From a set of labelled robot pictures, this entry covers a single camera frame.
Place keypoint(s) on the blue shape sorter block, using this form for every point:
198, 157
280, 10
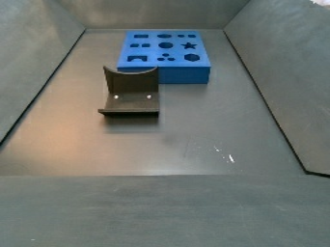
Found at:
174, 51

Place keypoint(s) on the black curved holder bracket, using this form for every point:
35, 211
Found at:
133, 92

